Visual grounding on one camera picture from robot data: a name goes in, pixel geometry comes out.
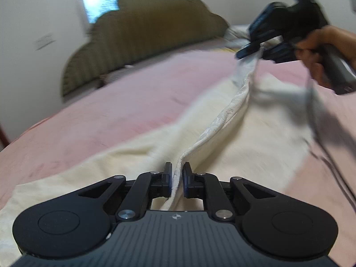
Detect pink bed blanket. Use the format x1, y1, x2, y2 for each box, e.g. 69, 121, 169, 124
0, 37, 356, 262

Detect white folded cloth pile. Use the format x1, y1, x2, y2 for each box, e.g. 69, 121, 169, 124
224, 24, 250, 48

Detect black cable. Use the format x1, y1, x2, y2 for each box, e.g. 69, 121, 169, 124
304, 72, 356, 209

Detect olive green padded headboard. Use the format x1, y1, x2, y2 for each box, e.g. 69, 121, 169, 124
61, 0, 229, 97

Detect cream white pants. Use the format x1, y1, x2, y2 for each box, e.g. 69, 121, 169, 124
0, 31, 320, 259

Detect person's right hand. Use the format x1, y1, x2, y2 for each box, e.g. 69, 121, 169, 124
295, 25, 356, 89

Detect white wall switch plate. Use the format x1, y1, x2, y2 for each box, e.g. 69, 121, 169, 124
34, 33, 55, 51

